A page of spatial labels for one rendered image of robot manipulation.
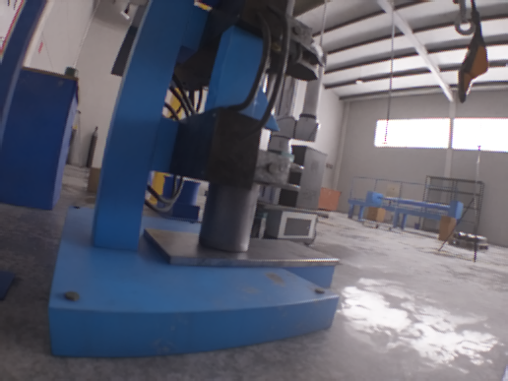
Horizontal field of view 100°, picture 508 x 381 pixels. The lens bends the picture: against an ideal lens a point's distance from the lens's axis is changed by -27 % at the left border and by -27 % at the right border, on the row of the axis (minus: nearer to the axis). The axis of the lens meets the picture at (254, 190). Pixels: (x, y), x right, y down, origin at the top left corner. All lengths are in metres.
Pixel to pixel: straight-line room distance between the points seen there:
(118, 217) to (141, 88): 0.44
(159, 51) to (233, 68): 0.33
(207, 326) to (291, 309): 0.26
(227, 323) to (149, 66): 0.84
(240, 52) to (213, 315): 0.71
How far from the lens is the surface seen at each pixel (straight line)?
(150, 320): 0.65
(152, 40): 1.09
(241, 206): 1.13
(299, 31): 1.01
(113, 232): 1.03
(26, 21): 0.94
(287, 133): 2.15
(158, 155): 1.02
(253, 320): 0.77
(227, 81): 0.84
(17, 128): 2.20
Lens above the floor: 0.41
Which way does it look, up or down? level
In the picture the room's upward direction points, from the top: 11 degrees clockwise
